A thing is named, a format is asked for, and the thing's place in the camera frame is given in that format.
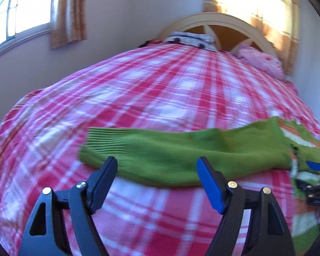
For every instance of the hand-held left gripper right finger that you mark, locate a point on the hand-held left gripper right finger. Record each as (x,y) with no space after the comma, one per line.
(208,182)

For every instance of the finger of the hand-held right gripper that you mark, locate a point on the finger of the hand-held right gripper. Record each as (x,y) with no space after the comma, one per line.
(314,165)

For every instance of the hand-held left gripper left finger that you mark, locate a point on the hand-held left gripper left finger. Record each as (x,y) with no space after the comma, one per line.
(102,184)

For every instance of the green knitted sweater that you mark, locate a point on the green knitted sweater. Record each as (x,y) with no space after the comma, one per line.
(162,152)

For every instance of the pink plaid blanket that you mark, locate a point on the pink plaid blanket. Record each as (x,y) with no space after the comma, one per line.
(149,85)

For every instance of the pink pillow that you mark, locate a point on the pink pillow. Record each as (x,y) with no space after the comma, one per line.
(258,58)

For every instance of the orange patterned curtain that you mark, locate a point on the orange patterned curtain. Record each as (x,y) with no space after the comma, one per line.
(277,32)
(69,10)

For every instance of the white patterned pillow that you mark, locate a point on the white patterned pillow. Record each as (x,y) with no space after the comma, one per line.
(192,38)

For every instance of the cream wooden headboard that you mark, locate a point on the cream wooden headboard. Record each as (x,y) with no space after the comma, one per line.
(216,18)

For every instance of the white framed window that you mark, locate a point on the white framed window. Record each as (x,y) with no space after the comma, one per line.
(29,8)

